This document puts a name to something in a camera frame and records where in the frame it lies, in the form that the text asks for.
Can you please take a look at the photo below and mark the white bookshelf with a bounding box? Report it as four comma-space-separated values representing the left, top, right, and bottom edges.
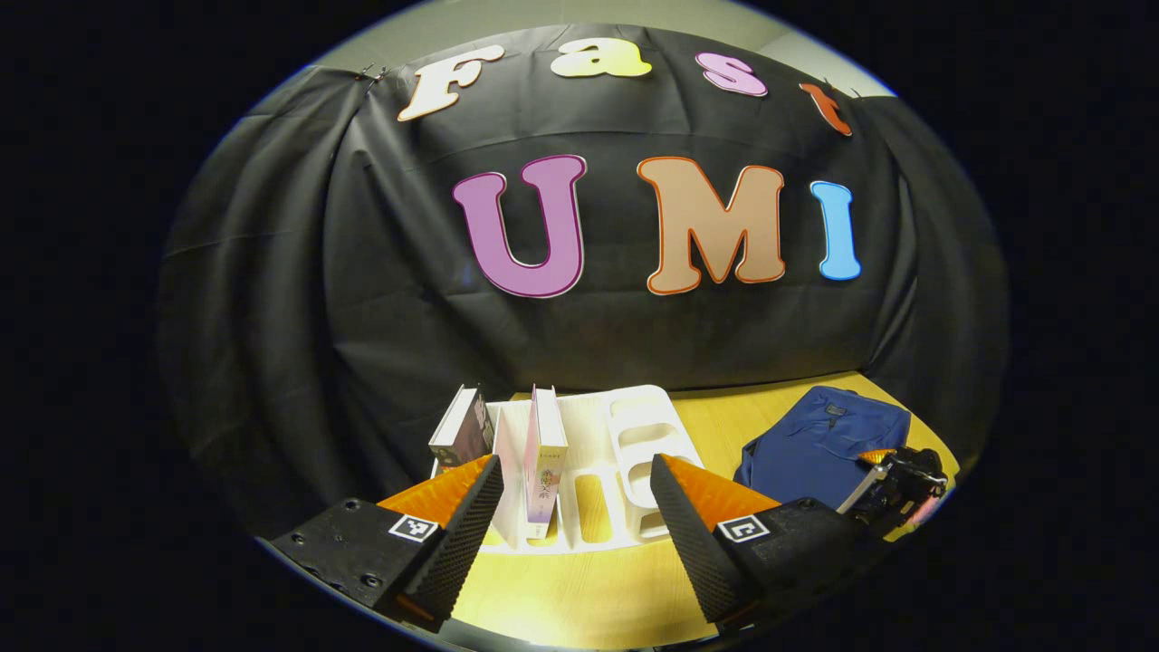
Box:
430, 385, 705, 555

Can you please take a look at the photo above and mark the blue schoolbag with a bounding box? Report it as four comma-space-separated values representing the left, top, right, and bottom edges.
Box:
733, 386, 912, 511

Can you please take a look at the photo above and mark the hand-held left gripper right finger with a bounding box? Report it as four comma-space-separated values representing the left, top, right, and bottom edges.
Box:
650, 453, 870, 630

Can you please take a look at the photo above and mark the white and pink book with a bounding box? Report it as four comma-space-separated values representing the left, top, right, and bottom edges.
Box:
523, 385, 570, 542

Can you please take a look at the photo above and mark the black backdrop cloth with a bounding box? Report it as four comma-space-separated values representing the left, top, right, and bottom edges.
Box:
156, 23, 1011, 535

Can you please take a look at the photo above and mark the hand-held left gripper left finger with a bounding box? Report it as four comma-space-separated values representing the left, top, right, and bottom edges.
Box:
270, 455, 505, 633

